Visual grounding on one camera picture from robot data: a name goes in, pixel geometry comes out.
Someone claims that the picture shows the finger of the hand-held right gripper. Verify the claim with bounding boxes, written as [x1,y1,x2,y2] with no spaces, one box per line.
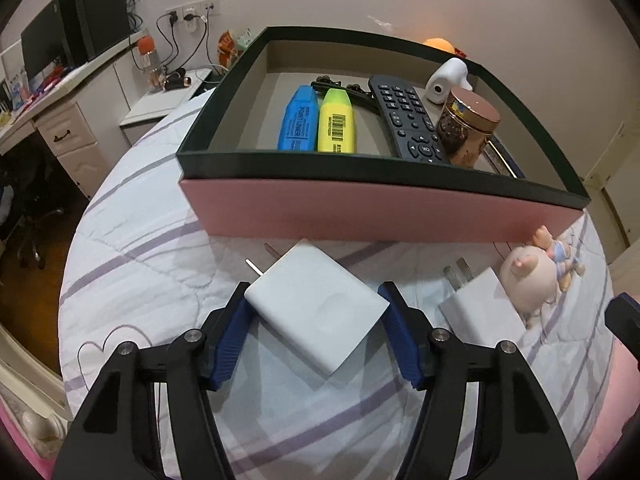
[604,292,640,381]

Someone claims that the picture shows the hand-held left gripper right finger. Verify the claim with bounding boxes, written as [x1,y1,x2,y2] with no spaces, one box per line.
[377,281,581,480]

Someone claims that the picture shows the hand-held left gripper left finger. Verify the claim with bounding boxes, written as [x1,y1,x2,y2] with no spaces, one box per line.
[52,282,258,480]

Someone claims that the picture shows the large white charger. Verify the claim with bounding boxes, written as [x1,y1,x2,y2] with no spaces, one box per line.
[245,239,391,376]

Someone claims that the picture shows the pink box with green rim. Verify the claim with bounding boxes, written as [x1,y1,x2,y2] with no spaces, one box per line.
[176,26,592,246]

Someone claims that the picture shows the rose gold canister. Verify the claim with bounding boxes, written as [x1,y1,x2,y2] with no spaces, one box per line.
[435,86,502,167]

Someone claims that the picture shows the yellow highlighter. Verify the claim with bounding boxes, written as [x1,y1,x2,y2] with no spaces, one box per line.
[316,88,356,155]

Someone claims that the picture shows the black remote control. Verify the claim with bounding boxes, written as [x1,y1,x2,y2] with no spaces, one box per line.
[368,75,451,163]

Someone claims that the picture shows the blue highlighter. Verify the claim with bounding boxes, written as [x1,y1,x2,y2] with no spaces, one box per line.
[277,85,321,152]

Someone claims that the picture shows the black hair clip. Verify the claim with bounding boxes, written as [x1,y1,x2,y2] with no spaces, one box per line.
[310,76,383,116]

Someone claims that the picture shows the small white charger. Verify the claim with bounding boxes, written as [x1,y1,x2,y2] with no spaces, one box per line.
[439,258,528,348]

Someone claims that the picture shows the pink purple printed bedding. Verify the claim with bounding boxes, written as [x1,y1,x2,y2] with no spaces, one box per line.
[575,342,640,480]

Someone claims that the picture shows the pig figurine in blue dress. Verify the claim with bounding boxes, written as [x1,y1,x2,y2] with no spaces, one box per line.
[500,225,587,328]

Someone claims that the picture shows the gold-edged flat object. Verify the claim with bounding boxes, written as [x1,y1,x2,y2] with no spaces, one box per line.
[482,132,526,178]

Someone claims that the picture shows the pink blanket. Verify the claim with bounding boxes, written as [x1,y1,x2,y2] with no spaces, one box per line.
[0,400,56,480]

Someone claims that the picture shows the black office chair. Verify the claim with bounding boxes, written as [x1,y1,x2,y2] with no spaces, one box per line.
[0,155,76,270]

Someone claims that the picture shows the white side table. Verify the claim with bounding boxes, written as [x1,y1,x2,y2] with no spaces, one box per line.
[119,66,221,128]

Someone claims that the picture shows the white drawer unit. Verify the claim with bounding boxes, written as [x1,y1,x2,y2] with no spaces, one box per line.
[37,95,126,201]

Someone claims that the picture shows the black and gold small bottle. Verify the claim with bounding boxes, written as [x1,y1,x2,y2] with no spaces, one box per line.
[162,72,194,92]

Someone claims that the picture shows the bottle with orange lid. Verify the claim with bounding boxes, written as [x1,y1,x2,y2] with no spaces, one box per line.
[137,36,163,93]

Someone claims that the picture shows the red snack bag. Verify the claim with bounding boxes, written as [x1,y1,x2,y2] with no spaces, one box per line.
[217,31,242,67]

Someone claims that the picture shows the white desk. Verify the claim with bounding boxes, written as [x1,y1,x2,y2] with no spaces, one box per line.
[0,27,151,156]

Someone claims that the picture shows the colourful small boxes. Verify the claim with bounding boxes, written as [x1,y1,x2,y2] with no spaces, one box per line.
[0,60,66,127]

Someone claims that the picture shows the black computer tower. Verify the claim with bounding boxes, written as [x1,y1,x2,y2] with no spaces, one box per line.
[60,0,132,61]

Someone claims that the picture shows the black monitor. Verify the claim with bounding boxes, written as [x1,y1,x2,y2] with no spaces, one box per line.
[20,0,68,81]

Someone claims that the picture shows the cream bed frame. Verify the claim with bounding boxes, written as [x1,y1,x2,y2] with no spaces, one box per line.
[0,325,69,461]

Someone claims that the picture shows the black plug cable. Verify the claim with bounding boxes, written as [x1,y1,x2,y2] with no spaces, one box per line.
[156,10,184,74]

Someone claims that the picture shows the white wall outlet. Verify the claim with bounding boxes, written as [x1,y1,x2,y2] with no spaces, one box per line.
[166,0,221,23]

